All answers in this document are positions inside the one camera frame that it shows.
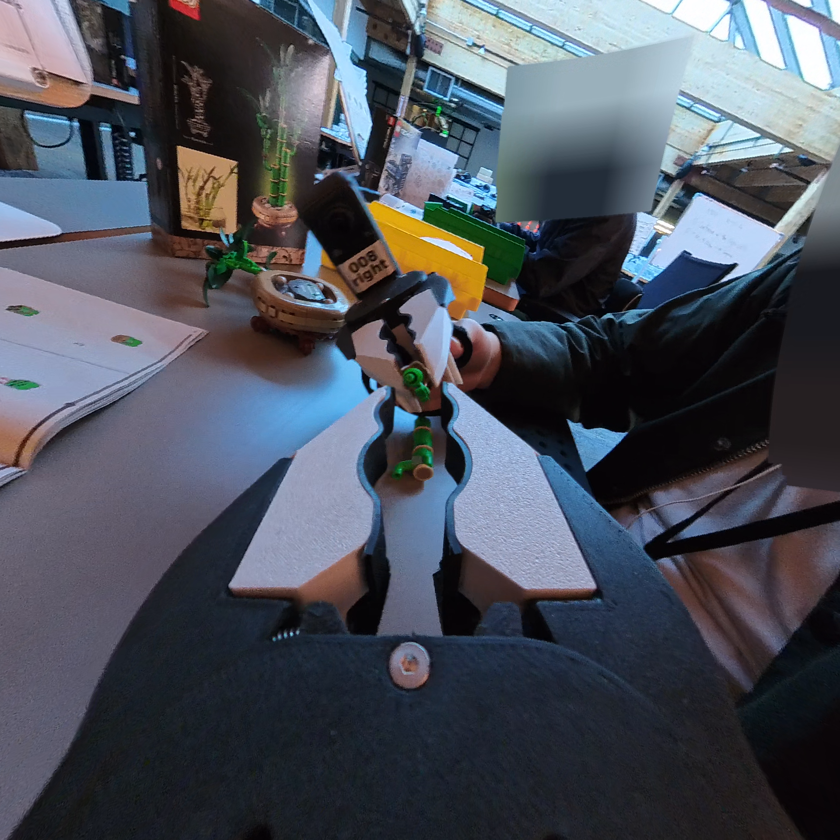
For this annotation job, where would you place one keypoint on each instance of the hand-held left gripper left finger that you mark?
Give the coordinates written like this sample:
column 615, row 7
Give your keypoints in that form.
column 308, row 518

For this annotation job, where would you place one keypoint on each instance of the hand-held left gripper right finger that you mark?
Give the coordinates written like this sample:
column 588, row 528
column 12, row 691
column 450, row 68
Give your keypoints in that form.
column 518, row 518

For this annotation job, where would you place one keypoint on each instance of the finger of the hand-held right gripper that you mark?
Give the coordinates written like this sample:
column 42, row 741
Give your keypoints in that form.
column 434, row 334
column 374, row 351

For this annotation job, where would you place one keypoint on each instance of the green hooked bamboo stem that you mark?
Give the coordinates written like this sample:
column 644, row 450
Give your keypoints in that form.
column 415, row 382

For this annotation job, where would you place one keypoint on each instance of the yellow plastic bin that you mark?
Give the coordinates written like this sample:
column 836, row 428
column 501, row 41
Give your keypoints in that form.
column 420, row 262

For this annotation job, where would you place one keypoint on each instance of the grey desk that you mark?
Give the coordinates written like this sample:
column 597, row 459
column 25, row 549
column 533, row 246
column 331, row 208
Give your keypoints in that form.
column 164, row 459

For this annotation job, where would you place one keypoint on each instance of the person's right hand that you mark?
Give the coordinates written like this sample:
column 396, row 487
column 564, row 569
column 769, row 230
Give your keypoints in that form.
column 484, row 361

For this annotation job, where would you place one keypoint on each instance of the black perforated armrest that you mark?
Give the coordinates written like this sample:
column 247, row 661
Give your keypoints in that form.
column 564, row 446

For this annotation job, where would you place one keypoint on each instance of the brown brick-built pot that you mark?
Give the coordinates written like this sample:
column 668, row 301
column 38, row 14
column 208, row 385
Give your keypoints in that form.
column 295, row 308

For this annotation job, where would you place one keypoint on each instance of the green plastic bin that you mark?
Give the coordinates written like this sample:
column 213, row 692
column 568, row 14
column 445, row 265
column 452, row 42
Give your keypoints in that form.
column 479, row 243

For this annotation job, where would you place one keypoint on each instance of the green brick-built plant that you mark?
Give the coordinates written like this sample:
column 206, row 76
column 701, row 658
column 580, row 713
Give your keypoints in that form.
column 226, row 262

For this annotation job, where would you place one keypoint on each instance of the dark printed cardboard box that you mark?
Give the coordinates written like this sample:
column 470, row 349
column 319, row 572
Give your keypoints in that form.
column 216, row 98

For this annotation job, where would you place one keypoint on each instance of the person's grey shirt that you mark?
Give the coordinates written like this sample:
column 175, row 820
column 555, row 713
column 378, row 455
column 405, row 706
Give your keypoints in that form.
column 754, row 590

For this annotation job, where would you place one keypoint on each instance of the black office chair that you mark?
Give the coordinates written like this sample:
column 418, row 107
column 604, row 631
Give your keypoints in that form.
column 682, row 279

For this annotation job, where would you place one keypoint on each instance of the instruction booklet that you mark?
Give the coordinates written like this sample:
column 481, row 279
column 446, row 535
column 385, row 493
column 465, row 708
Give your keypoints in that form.
column 65, row 354

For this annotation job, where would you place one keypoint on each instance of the whiteboard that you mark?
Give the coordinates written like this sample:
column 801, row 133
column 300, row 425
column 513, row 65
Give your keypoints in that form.
column 715, row 233

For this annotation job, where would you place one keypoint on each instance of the wooden post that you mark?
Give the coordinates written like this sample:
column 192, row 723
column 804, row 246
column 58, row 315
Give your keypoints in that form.
column 802, row 203

